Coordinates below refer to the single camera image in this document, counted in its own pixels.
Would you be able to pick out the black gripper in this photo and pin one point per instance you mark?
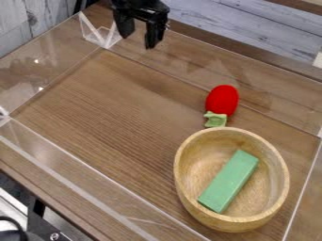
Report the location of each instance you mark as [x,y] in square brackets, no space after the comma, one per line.
[150,11]

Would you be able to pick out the red plush strawberry toy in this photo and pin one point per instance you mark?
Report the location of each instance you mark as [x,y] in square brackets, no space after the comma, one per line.
[221,104]

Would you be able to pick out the clear acrylic tray walls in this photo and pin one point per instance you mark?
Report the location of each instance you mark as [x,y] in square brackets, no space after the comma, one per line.
[100,116]

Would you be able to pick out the wooden bowl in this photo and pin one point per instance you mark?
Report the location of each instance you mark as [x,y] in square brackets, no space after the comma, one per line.
[200,159]

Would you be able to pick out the green rectangular block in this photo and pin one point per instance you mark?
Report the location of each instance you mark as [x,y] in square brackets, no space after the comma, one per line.
[229,182]

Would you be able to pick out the clear acrylic corner bracket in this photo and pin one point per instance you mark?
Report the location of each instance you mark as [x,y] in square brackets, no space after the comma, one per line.
[102,36]

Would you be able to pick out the black metal table bracket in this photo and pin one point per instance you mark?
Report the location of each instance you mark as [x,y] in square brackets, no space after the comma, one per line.
[41,226]

